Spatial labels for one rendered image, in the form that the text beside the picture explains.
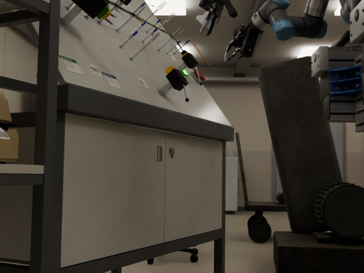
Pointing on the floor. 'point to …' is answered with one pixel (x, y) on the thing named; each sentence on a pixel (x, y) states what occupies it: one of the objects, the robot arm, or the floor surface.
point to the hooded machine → (231, 181)
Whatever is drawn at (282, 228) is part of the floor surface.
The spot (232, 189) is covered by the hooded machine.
